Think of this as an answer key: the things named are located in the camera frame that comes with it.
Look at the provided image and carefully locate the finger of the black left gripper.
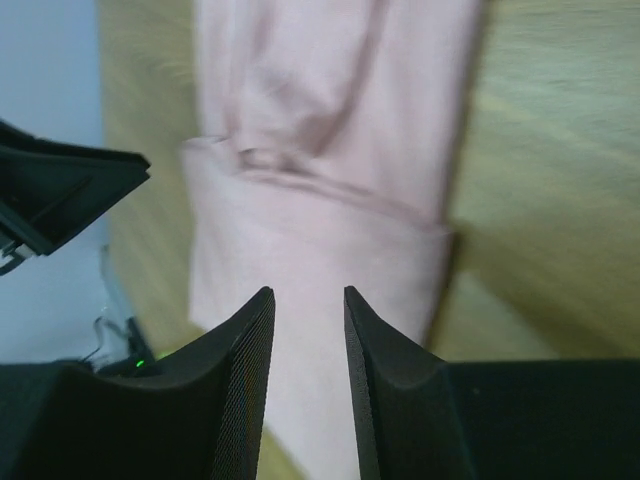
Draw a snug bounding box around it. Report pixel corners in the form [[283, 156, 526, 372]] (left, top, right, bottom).
[[1, 121, 150, 258]]

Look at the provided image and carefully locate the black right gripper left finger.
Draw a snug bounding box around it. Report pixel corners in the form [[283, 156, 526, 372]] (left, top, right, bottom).
[[1, 287, 275, 479]]

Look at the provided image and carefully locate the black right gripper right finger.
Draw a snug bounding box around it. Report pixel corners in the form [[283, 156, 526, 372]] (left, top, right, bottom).
[[344, 287, 639, 479]]

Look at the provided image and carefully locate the pink printed t shirt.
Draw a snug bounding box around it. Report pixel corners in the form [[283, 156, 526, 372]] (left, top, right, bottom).
[[182, 1, 484, 479]]

